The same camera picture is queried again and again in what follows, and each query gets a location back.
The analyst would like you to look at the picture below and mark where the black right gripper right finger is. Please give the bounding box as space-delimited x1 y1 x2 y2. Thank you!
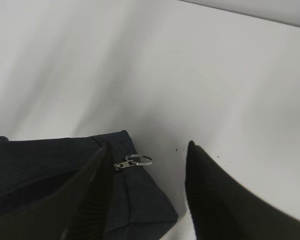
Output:
185 141 300 240

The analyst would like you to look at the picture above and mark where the dark blue lunch bag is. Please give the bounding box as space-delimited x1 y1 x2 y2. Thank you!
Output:
0 130 179 240

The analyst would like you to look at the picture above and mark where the silver zipper pull ring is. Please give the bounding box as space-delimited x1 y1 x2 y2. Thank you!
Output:
114 154 154 171

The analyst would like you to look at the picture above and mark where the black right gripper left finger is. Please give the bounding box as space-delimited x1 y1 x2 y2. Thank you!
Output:
0 143 114 240

